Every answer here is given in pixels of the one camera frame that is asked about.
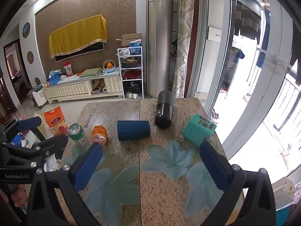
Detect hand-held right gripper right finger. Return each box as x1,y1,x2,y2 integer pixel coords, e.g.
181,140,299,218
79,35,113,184
199,141,277,226

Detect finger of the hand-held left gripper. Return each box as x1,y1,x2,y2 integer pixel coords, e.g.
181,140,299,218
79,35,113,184
0,134,69,170
0,116,43,142

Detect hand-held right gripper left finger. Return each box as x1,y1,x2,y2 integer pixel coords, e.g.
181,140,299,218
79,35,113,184
26,142,104,226

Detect dark blue cup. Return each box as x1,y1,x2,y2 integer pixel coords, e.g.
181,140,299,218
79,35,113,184
117,120,151,142

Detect teal square cup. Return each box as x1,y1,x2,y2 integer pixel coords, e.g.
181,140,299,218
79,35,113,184
182,114,217,147

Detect black thermos cup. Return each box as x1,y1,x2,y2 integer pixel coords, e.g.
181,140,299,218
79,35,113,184
156,90,175,129

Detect person's left hand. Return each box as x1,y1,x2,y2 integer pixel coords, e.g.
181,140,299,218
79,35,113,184
0,186,27,208

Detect white plastic bag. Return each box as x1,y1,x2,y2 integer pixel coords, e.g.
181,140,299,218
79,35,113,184
45,153,63,172

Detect orange shopping bag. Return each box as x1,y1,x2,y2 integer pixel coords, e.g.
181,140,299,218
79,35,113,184
43,107,67,134

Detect green plastic bottle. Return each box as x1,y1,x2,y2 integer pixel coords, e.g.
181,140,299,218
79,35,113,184
68,123,85,146

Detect white floor appliance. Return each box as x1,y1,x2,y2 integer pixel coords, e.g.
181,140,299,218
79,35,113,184
32,83,46,110

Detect orange plastic bottle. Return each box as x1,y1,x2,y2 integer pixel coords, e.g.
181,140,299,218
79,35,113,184
90,125,109,145

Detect blue bag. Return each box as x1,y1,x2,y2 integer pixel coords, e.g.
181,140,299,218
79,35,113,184
48,70,62,86

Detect white television cabinet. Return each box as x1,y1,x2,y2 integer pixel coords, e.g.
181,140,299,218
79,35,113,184
44,72,125,104

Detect white carton box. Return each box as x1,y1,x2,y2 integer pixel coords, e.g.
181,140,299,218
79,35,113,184
270,176,297,210

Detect green cushion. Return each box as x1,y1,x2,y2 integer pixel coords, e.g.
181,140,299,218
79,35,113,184
79,68,102,78

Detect basket of oranges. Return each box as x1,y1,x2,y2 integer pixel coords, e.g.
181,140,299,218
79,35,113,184
103,60,116,73

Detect yellow cloth cover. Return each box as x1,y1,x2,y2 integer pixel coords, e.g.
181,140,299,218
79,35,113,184
49,15,108,60

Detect white metal shelf rack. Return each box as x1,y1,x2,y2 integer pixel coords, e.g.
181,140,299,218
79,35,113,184
117,47,144,100

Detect blue box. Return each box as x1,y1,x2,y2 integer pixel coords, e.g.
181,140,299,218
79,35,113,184
129,40,142,55

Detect cardboard box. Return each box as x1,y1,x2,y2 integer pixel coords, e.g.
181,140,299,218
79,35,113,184
115,33,142,48

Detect patterned curtain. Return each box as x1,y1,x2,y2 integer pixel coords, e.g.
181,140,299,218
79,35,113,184
175,0,200,98

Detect silver standing air conditioner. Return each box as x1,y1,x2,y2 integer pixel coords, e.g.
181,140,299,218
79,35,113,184
146,0,174,99

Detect hanging dark clothes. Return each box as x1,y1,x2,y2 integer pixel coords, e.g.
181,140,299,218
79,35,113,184
234,0,271,69

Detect wall television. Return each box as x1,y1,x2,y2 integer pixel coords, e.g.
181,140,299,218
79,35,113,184
55,42,104,63

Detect round wall ornament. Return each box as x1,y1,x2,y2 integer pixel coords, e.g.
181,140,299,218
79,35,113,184
22,22,31,38

